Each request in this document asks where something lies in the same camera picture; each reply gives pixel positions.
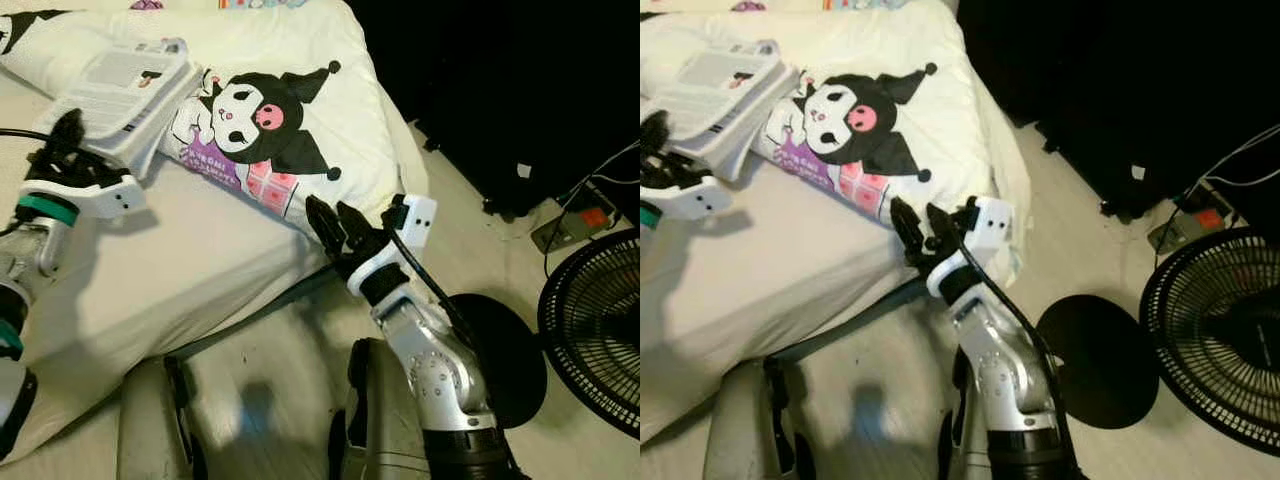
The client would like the grey power strip orange switch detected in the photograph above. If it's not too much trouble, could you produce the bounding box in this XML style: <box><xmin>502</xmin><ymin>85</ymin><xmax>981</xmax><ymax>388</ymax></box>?
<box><xmin>530</xmin><ymin>205</ymin><xmax>616</xmax><ymax>253</ymax></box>
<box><xmin>1148</xmin><ymin>200</ymin><xmax>1233</xmax><ymax>253</ymax></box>

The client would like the white paperback book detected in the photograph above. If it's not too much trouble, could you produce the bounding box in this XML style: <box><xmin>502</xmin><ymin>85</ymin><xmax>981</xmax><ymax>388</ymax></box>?
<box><xmin>640</xmin><ymin>40</ymin><xmax>801</xmax><ymax>183</ymax></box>
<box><xmin>33</xmin><ymin>38</ymin><xmax>206</xmax><ymax>183</ymax></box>

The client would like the thin grey power cable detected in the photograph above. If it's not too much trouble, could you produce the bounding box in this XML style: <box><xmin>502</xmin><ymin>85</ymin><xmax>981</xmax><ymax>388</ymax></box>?
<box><xmin>1150</xmin><ymin>122</ymin><xmax>1280</xmax><ymax>271</ymax></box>
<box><xmin>543</xmin><ymin>140</ymin><xmax>641</xmax><ymax>276</ymax></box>

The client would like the black pedestal fan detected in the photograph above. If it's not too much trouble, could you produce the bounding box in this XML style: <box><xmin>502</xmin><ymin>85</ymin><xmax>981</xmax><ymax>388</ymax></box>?
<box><xmin>445</xmin><ymin>228</ymin><xmax>641</xmax><ymax>441</ymax></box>
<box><xmin>1035</xmin><ymin>226</ymin><xmax>1280</xmax><ymax>459</ymax></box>

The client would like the silver robot leg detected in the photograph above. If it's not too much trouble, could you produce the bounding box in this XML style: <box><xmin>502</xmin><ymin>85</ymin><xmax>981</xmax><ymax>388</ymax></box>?
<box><xmin>115</xmin><ymin>355</ymin><xmax>211</xmax><ymax>480</ymax></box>
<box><xmin>700</xmin><ymin>360</ymin><xmax>801</xmax><ymax>480</ymax></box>
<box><xmin>328</xmin><ymin>338</ymin><xmax>431</xmax><ymax>480</ymax></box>
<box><xmin>938</xmin><ymin>345</ymin><xmax>1001</xmax><ymax>480</ymax></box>

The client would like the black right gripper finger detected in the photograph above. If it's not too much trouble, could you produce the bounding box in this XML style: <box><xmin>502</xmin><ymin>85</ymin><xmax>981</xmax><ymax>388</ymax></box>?
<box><xmin>890</xmin><ymin>197</ymin><xmax>933</xmax><ymax>266</ymax></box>
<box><xmin>925</xmin><ymin>203</ymin><xmax>963</xmax><ymax>251</ymax></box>
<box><xmin>305</xmin><ymin>195</ymin><xmax>351</xmax><ymax>264</ymax></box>
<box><xmin>337</xmin><ymin>202</ymin><xmax>379</xmax><ymax>251</ymax></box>

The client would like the cream Kuromi print duvet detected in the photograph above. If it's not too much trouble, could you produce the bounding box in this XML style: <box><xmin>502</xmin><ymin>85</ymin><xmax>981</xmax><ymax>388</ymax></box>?
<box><xmin>0</xmin><ymin>0</ymin><xmax>431</xmax><ymax>251</ymax></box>
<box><xmin>640</xmin><ymin>0</ymin><xmax>1033</xmax><ymax>291</ymax></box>

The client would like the silver right robot leg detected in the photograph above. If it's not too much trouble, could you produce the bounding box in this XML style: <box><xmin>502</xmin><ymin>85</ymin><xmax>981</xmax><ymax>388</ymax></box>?
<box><xmin>938</xmin><ymin>345</ymin><xmax>1001</xmax><ymax>480</ymax></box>
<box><xmin>328</xmin><ymin>338</ymin><xmax>431</xmax><ymax>480</ymax></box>

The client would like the bed with beige sheet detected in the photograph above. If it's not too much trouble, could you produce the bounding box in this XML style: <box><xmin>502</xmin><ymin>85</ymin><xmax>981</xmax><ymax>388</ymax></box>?
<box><xmin>0</xmin><ymin>68</ymin><xmax>346</xmax><ymax>466</ymax></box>
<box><xmin>640</xmin><ymin>150</ymin><xmax>946</xmax><ymax>441</ymax></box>

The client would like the silver left robot leg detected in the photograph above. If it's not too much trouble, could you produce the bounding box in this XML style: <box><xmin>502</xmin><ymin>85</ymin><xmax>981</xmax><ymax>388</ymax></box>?
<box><xmin>115</xmin><ymin>355</ymin><xmax>211</xmax><ymax>480</ymax></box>
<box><xmin>700</xmin><ymin>360</ymin><xmax>801</xmax><ymax>480</ymax></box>

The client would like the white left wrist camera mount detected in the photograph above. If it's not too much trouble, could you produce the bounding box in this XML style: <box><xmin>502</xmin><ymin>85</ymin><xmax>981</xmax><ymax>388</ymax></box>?
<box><xmin>25</xmin><ymin>165</ymin><xmax>149</xmax><ymax>221</ymax></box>
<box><xmin>640</xmin><ymin>175</ymin><xmax>734</xmax><ymax>221</ymax></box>

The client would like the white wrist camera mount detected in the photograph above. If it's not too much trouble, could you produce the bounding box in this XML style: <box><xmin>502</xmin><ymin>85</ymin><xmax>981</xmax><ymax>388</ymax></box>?
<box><xmin>640</xmin><ymin>175</ymin><xmax>734</xmax><ymax>221</ymax></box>
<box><xmin>345</xmin><ymin>193</ymin><xmax>439</xmax><ymax>299</ymax></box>
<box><xmin>925</xmin><ymin>195</ymin><xmax>1017</xmax><ymax>303</ymax></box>
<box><xmin>25</xmin><ymin>165</ymin><xmax>149</xmax><ymax>221</ymax></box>

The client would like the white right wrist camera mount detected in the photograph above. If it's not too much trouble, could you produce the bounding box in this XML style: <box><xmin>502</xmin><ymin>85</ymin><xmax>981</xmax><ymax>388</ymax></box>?
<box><xmin>925</xmin><ymin>195</ymin><xmax>1017</xmax><ymax>303</ymax></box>
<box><xmin>345</xmin><ymin>193</ymin><xmax>439</xmax><ymax>299</ymax></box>

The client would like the black cabinet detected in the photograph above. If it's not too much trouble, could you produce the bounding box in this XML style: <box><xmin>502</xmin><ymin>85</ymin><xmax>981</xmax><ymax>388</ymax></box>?
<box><xmin>955</xmin><ymin>0</ymin><xmax>1280</xmax><ymax>226</ymax></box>
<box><xmin>345</xmin><ymin>0</ymin><xmax>641</xmax><ymax>221</ymax></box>

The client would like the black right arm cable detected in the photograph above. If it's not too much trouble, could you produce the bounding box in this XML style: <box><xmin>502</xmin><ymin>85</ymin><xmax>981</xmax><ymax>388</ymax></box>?
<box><xmin>388</xmin><ymin>225</ymin><xmax>481</xmax><ymax>351</ymax></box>
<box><xmin>960</xmin><ymin>235</ymin><xmax>1061</xmax><ymax>401</ymax></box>

